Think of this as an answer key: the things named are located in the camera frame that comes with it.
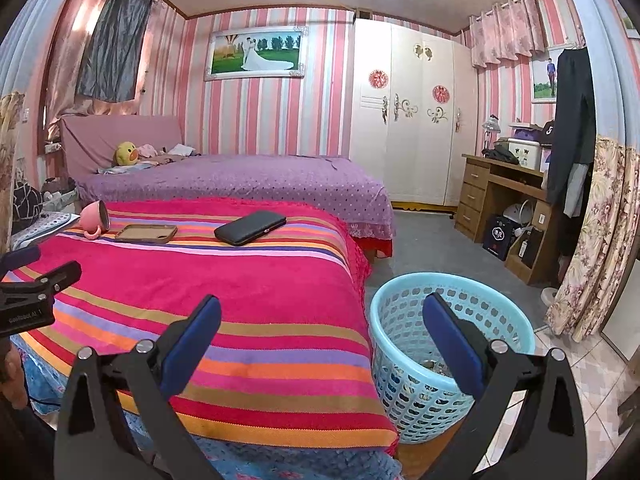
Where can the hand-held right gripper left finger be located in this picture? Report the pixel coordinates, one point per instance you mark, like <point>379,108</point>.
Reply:
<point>192,345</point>

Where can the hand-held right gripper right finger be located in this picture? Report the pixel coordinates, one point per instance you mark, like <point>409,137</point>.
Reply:
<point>452,345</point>

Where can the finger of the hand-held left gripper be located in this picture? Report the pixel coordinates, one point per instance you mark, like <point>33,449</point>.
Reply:
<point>40,284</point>
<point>20,257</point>

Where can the blue plastic basket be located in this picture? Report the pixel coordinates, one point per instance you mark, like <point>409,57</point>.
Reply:
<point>400,320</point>

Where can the printed quilted mat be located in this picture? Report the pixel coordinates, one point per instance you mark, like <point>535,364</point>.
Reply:
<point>50,225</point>

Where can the black patterned cloth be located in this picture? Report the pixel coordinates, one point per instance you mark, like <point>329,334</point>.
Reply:
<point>27,205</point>

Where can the pink mug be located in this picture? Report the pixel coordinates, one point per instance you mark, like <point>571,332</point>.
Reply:
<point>90,217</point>

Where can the white bowl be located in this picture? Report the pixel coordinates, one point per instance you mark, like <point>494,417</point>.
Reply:
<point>549,296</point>

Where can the power strip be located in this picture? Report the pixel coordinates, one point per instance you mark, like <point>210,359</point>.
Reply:
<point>53,148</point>

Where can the brown phone case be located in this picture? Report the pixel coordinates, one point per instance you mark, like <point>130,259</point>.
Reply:
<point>145,233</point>

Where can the black box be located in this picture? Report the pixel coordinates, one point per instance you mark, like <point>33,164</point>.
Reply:
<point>501,237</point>

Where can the black zip case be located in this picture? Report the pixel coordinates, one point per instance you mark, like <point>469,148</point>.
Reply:
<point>247,229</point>

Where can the pink covered headboard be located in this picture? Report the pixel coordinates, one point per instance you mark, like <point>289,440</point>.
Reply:
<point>100,140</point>

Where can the white fan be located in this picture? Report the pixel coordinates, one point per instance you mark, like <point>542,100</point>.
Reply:
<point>517,212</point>

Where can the yellow duck plush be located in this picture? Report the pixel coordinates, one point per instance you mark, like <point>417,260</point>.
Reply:
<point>126,153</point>

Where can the wooden desk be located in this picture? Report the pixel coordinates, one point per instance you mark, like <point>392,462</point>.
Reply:
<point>475,185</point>

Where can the pink clothing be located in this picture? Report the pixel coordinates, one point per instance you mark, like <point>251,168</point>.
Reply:
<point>148,150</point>

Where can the purple dotted bedspread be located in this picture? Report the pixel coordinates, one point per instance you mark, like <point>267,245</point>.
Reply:
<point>240,180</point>

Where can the floral door curtain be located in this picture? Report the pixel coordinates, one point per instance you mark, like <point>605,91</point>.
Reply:
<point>600,235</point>

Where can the white clothing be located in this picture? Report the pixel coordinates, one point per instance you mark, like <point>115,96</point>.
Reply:
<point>181,149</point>

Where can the dark clothing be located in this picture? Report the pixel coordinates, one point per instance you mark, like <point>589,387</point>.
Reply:
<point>500,154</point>

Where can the white wardrobe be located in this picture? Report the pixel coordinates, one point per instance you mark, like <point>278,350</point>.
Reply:
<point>415,150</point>

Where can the white storage box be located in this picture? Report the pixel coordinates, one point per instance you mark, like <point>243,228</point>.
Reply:
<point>525,154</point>

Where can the pink shiny curtain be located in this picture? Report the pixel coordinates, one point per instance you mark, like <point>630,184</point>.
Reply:
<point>70,50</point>

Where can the desk lamp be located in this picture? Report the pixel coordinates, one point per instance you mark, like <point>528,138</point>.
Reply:
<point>491,127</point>

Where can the black cap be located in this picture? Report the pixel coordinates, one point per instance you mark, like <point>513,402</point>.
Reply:
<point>548,132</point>

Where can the grey curtain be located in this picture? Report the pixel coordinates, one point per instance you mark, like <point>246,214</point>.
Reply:
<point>112,40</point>

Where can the dark hanging garment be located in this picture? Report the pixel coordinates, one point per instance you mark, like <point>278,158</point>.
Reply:
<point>572,125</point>

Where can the red round door decal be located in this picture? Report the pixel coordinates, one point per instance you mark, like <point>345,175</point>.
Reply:
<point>441,94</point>
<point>378,80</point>

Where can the pink patterned valance curtain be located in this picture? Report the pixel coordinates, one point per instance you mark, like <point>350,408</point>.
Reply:
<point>505,35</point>

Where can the wall poster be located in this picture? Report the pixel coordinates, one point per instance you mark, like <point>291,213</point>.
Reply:
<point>542,80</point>

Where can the framed wall picture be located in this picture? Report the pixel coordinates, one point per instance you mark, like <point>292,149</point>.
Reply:
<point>255,52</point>

